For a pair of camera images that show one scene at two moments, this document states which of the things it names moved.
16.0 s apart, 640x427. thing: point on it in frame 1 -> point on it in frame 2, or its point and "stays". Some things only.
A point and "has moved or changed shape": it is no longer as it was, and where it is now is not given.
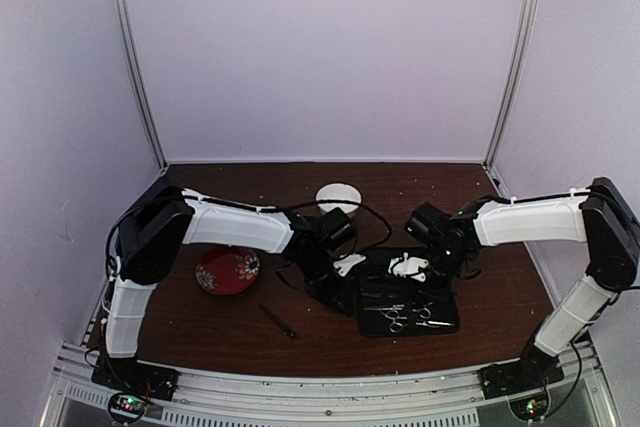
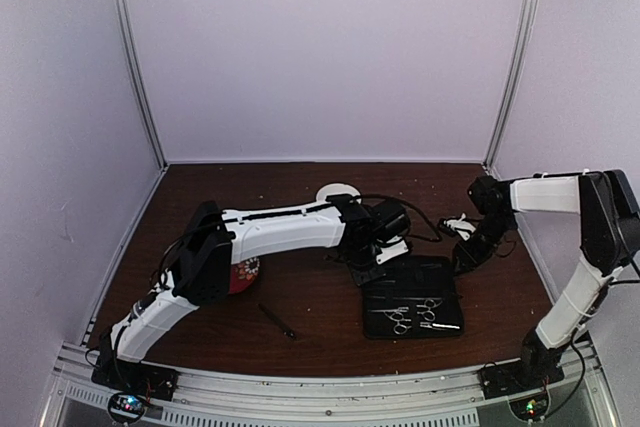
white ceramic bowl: x=339 y=192 stays
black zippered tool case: x=406 y=307 stays
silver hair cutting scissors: x=424 y=313 has moved or changed shape
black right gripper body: x=447 y=268 -> x=483 y=248
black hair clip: x=282 y=326 stays
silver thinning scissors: x=393 y=314 has moved or changed shape
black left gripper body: x=324 y=288 -> x=358 y=264
